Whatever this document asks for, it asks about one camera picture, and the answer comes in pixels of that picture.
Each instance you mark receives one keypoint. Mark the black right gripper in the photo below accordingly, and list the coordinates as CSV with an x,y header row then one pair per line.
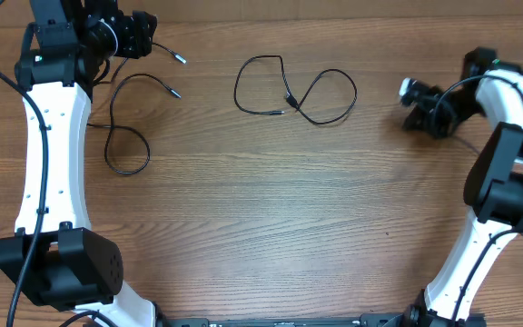
x,y
422,119

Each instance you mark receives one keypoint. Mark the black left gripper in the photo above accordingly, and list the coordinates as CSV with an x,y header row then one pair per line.
x,y
139,37

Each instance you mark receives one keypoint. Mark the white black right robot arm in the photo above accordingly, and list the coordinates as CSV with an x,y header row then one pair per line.
x,y
493,191

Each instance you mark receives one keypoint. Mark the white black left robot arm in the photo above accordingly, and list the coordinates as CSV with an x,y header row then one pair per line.
x,y
54,258

